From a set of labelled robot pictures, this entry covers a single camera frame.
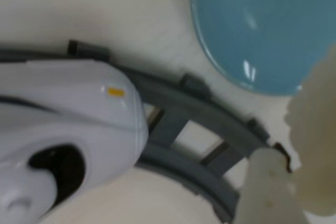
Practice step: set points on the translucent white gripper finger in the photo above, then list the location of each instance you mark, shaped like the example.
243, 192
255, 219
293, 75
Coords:
265, 190
317, 129

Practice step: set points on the white Shinkansen toy locomotive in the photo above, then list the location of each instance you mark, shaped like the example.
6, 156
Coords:
65, 111

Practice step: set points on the blue round dish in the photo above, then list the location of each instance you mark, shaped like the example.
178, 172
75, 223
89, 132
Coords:
262, 24

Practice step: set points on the grey circular toy train track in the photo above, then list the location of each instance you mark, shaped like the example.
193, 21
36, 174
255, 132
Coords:
189, 108

